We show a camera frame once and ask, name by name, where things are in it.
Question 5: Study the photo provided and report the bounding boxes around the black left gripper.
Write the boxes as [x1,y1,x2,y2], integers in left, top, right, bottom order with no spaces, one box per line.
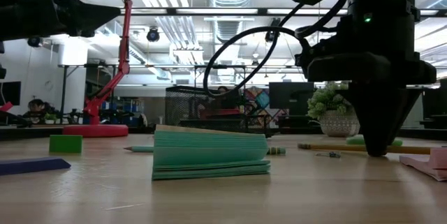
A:
[0,0,122,43]

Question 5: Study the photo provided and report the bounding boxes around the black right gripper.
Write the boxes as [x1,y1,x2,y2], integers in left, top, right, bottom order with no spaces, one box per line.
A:
[294,42,438,158]

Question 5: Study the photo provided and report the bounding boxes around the green handled scissors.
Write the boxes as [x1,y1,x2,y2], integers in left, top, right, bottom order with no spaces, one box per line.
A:
[345,134,404,147]

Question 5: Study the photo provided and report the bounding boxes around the pink sticky note pad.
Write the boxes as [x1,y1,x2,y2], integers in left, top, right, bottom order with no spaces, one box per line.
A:
[399,147,447,182]

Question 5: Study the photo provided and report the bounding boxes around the green eraser block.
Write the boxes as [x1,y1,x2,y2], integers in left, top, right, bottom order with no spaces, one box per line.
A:
[48,134,83,154]

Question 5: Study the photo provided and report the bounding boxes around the black mesh desk organizer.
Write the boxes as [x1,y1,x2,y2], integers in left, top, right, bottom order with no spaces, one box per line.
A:
[164,85,274,138]

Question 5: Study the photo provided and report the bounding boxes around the dark blue eraser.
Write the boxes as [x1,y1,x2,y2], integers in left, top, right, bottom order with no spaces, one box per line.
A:
[0,156,72,177]

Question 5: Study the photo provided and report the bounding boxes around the teal sticky note pad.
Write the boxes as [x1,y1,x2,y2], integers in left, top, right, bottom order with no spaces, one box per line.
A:
[152,124,272,181]

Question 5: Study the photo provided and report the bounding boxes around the potted green plant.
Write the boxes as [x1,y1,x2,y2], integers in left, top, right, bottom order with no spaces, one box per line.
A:
[306,81,361,138]

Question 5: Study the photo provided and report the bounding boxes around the black ceiling spotlight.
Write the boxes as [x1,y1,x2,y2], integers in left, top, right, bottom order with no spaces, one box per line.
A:
[146,27,161,43]
[27,35,43,48]
[264,17,282,43]

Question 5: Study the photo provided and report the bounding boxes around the black monitor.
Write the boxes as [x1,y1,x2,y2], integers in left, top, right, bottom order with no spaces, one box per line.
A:
[268,82,315,116]

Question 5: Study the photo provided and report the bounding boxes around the person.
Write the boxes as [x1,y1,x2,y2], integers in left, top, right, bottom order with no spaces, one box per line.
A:
[22,98,57,124]
[214,86,242,110]

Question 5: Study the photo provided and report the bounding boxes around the red desk lamp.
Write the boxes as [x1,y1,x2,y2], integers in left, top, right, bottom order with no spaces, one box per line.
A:
[61,0,142,138]

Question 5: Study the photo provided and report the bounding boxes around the colourful patchwork panel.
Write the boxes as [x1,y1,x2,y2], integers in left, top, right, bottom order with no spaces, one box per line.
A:
[243,87,290,129]

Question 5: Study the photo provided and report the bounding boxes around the black overhead frame bar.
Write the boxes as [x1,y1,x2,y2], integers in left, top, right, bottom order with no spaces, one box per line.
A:
[118,6,447,17]

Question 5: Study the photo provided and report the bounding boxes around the black wall screen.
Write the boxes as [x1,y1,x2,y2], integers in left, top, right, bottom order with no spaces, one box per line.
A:
[0,80,22,106]

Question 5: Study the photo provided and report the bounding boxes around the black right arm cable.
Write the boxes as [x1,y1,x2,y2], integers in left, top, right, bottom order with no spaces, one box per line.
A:
[203,0,350,98]

